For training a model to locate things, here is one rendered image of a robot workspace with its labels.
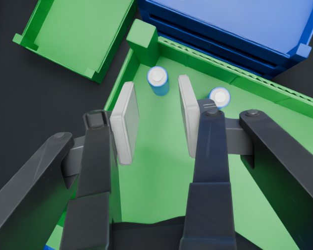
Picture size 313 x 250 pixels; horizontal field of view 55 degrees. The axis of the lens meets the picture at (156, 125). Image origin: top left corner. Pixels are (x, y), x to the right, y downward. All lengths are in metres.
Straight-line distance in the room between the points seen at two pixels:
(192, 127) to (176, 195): 0.17
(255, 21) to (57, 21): 0.47
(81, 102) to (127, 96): 0.57
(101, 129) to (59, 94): 0.63
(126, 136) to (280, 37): 0.49
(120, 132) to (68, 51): 0.64
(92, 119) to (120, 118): 0.01
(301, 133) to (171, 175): 0.14
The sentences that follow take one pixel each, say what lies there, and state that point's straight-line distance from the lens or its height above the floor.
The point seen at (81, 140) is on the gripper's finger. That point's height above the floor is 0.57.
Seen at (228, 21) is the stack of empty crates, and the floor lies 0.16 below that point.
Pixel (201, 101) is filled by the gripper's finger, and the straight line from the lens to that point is 0.19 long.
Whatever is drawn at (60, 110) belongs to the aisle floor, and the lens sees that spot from 0.78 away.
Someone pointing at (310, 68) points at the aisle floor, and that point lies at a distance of 0.80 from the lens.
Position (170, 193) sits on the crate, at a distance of 0.32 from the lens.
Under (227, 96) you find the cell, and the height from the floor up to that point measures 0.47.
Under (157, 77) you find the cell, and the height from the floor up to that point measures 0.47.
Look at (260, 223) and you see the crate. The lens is 0.34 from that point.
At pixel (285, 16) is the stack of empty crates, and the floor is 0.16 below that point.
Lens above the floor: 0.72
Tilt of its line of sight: 86 degrees down
